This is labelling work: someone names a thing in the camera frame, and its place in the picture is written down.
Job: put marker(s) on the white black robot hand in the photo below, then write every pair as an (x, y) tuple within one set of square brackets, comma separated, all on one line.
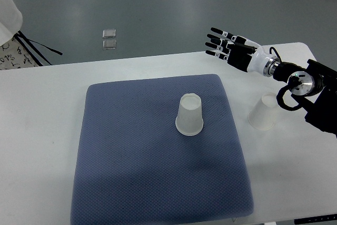
[(244, 54)]

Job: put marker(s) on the white paper cup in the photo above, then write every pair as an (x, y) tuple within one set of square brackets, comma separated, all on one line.
[(263, 115), (189, 120)]

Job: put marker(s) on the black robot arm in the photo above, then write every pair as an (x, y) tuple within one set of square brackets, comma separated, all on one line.
[(312, 88)]

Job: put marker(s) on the white paper cup on cushion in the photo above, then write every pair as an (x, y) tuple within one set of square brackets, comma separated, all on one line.
[(189, 120)]

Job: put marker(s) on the upper metal floor plate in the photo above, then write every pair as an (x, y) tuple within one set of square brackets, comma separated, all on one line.
[(109, 33)]

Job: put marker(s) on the blue fabric cushion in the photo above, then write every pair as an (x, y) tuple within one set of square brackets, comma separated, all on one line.
[(134, 166)]

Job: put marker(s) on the black table control panel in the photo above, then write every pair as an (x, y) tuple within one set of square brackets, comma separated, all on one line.
[(308, 220)]

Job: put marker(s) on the paper with black writing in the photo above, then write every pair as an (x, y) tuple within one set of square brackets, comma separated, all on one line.
[(15, 56)]

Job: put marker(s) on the white cloth at left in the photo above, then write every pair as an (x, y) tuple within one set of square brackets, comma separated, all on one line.
[(11, 20)]

